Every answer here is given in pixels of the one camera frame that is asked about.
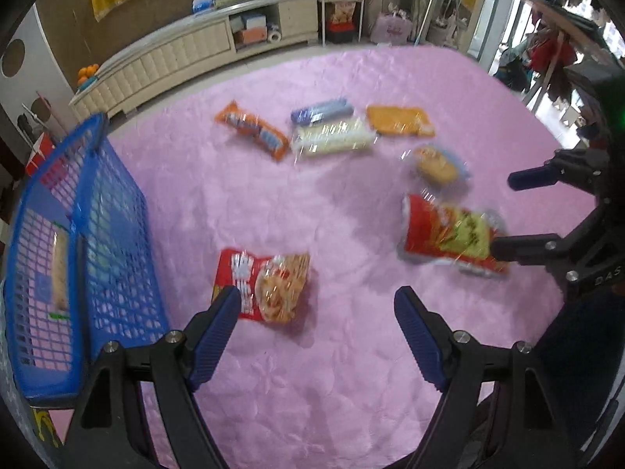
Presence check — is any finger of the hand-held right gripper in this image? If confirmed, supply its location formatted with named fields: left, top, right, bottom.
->
left=508, top=149, right=609, bottom=196
left=491, top=234, right=584, bottom=281

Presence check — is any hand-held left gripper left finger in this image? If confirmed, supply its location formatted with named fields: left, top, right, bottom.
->
left=59, top=284, right=243, bottom=469

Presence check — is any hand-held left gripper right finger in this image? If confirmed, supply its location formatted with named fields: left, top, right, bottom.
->
left=393, top=286, right=577, bottom=469

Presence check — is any red green snack packet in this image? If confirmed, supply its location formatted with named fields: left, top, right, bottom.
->
left=400, top=193, right=511, bottom=277

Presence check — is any clear bread packet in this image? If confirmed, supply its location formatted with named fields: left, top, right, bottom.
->
left=412, top=143, right=472, bottom=187

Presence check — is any blue plastic basket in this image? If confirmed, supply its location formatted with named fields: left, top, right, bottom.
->
left=2, top=112, right=171, bottom=401

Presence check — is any yellow snack packet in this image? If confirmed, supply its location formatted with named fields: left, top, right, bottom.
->
left=366, top=104, right=436, bottom=138

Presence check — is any green label cracker packet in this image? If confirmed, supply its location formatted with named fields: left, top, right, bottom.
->
left=49, top=227, right=71, bottom=320

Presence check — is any green white snack packet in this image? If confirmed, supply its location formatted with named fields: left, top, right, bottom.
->
left=290, top=118, right=378, bottom=159

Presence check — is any orange snack packet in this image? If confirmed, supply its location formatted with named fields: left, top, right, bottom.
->
left=215, top=100, right=290, bottom=162

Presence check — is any pink tablecloth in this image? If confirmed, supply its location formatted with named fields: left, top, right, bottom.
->
left=29, top=44, right=606, bottom=469

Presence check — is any wooden clothes rack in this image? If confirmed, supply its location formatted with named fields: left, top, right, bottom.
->
left=498, top=0, right=611, bottom=108

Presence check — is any pink gift bag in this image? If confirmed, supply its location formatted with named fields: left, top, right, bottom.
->
left=370, top=10, right=413, bottom=45

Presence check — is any purple snack packet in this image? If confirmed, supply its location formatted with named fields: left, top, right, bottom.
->
left=290, top=98, right=353, bottom=125

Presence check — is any white shelf rack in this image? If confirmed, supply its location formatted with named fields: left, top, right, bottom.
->
left=316, top=0, right=367, bottom=45

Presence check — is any red paper bag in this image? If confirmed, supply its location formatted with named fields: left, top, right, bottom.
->
left=24, top=134, right=57, bottom=179

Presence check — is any cream TV cabinet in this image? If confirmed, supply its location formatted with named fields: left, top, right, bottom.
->
left=68, top=0, right=319, bottom=119

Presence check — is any round wall niche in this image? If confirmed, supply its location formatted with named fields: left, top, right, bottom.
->
left=2, top=39, right=26, bottom=76

